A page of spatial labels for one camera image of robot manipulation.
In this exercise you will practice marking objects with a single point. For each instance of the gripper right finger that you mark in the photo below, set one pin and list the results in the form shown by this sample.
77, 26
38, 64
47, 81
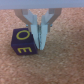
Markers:
48, 20

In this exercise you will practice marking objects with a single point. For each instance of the purple block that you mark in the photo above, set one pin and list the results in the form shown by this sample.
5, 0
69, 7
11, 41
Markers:
22, 41

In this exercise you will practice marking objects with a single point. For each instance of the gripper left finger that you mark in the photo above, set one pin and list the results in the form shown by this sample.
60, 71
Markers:
33, 20

